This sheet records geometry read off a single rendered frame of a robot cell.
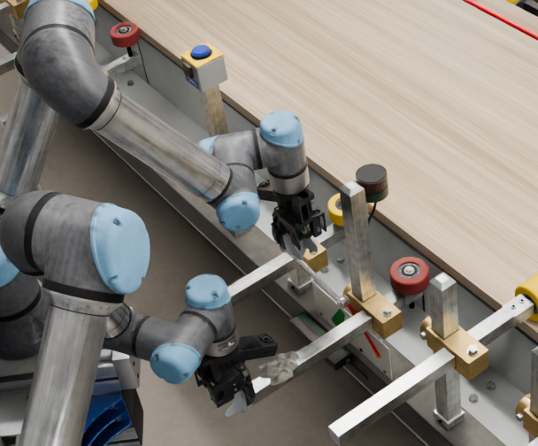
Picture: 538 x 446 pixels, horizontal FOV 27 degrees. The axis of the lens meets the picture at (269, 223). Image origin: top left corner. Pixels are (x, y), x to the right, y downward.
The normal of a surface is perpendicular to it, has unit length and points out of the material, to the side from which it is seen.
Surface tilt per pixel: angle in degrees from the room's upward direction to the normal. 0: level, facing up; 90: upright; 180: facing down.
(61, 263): 44
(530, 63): 0
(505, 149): 0
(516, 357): 90
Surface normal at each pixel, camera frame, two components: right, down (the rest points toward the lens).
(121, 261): 0.91, 0.07
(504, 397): -0.14, -0.73
